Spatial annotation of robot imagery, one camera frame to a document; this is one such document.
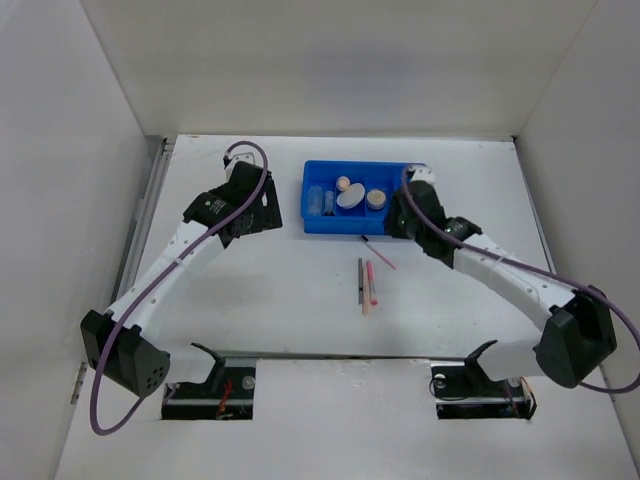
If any beige makeup sponge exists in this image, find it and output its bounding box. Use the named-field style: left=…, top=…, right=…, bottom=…
left=336, top=176, right=351, bottom=193

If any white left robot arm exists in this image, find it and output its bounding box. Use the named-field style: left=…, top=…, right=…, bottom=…
left=80, top=161, right=282, bottom=398

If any blue plastic organizer tray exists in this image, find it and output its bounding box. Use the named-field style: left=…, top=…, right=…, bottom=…
left=300, top=160, right=409, bottom=237

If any beige concealer tube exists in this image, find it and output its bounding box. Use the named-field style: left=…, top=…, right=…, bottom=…
left=362, top=271, right=370, bottom=317

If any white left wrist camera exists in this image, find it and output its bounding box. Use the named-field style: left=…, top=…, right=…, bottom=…
left=223, top=150, right=257, bottom=168

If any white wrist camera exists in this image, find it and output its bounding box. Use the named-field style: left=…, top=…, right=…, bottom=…
left=408, top=164, right=436, bottom=186
left=223, top=150, right=257, bottom=168

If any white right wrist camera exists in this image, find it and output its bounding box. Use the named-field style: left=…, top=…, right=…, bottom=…
left=408, top=164, right=436, bottom=186

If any thin pink eyebrow brush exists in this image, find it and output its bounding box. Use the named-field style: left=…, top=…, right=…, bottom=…
left=359, top=235, right=397, bottom=270

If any round powder jar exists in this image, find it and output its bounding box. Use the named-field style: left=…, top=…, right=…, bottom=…
left=366, top=188, right=387, bottom=211

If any black white striped mascara tube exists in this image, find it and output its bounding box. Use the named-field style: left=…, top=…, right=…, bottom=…
left=357, top=258, right=364, bottom=306

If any clear bottle with black cap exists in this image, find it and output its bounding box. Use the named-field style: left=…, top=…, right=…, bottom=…
left=322, top=190, right=335, bottom=217

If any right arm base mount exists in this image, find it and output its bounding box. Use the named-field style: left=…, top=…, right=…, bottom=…
left=428, top=340, right=538, bottom=421

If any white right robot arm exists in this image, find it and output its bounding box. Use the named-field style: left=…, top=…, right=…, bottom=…
left=385, top=181, right=617, bottom=394

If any round beige powder puff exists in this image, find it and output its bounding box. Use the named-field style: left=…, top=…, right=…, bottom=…
left=336, top=183, right=366, bottom=210

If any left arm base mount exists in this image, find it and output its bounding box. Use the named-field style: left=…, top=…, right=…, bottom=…
left=161, top=343, right=257, bottom=421

